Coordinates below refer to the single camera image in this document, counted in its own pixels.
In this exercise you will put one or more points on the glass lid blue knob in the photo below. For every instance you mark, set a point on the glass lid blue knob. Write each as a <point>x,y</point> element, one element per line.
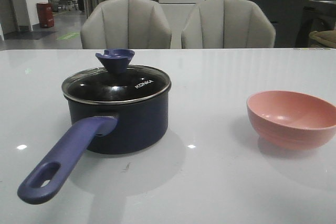
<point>116,82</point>

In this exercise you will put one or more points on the pink plastic bowl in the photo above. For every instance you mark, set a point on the pink plastic bowl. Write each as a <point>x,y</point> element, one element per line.
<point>291,120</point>

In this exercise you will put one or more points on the dark blue saucepan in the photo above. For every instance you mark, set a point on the dark blue saucepan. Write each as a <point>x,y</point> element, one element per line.
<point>104,129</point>

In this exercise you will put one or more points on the left beige upholstered chair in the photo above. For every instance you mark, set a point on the left beige upholstered chair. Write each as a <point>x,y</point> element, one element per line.
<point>126,24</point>

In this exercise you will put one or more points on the beige upholstered chair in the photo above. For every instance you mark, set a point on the beige upholstered chair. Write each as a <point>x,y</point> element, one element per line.
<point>126,24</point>
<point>213,24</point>

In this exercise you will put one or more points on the right beige upholstered chair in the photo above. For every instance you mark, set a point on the right beige upholstered chair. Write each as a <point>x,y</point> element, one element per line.
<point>213,24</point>

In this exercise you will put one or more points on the dark washing machine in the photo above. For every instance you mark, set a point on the dark washing machine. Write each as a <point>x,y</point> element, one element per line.
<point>317,15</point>

